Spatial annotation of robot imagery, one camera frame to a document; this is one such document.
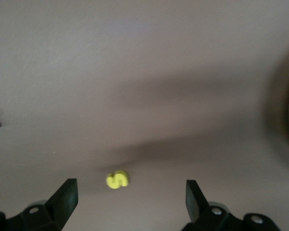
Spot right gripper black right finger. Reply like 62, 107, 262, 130
182, 180, 280, 231

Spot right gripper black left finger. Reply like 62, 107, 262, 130
0, 178, 79, 231

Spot yellow foam letter s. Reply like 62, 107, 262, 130
105, 170, 130, 190

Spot brown table cover sheet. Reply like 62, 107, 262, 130
0, 0, 289, 231

